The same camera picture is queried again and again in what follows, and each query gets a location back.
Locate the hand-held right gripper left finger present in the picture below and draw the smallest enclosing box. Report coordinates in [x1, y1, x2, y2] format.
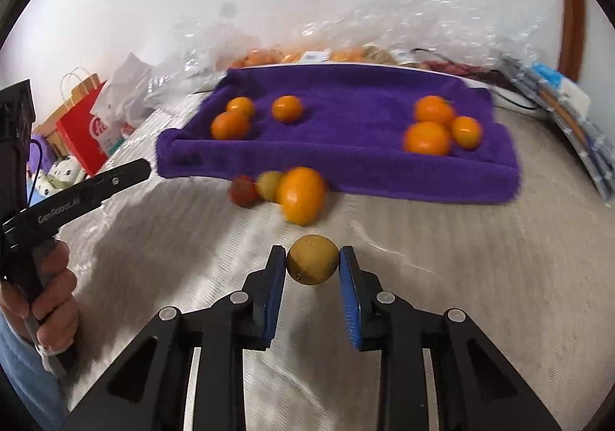
[62, 245, 288, 431]

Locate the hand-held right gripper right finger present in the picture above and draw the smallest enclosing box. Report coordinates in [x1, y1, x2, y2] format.
[339, 246, 563, 431]

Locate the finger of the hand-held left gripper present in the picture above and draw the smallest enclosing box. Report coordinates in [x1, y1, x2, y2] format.
[93, 159, 153, 202]

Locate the yellow green plum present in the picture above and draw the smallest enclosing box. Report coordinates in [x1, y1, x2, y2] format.
[256, 170, 285, 203]
[287, 235, 340, 286]

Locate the orange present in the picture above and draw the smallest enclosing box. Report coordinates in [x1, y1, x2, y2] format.
[210, 110, 251, 141]
[226, 97, 256, 119]
[450, 116, 482, 150]
[414, 95, 456, 126]
[272, 95, 304, 124]
[278, 166, 328, 226]
[402, 121, 452, 157]

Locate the purple towel lined tray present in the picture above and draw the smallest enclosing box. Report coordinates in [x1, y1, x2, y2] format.
[155, 67, 522, 206]

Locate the person's left hand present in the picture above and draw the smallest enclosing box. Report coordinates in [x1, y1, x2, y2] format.
[0, 239, 81, 356]

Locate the red paper bag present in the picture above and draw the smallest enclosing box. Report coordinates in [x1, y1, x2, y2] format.
[55, 68, 111, 177]

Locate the white plastic bag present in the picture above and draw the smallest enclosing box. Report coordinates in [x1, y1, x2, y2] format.
[91, 53, 155, 143]

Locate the red plum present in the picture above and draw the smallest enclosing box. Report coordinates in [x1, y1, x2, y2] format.
[229, 175, 260, 209]

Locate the clear plastic bag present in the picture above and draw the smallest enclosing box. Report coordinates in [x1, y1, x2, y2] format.
[144, 22, 231, 110]

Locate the clear bag of oranges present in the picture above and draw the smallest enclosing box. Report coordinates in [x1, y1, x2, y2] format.
[231, 47, 371, 69]

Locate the clear bag of brown nuts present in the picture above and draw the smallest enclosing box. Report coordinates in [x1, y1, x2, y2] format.
[365, 47, 424, 69]

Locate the dark red packet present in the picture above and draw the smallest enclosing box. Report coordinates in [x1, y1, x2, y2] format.
[423, 58, 486, 76]

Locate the crumpled clear plastic wrap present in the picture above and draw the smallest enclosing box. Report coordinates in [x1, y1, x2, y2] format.
[288, 0, 544, 71]

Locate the blue box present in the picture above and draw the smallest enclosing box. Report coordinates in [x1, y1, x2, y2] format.
[529, 61, 563, 90]

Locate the white box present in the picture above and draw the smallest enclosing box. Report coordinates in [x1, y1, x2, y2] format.
[557, 78, 592, 112]

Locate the black cable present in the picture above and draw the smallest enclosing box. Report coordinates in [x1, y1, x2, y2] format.
[413, 47, 539, 112]

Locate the brown wooden door frame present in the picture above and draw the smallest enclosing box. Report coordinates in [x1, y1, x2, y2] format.
[560, 0, 587, 81]

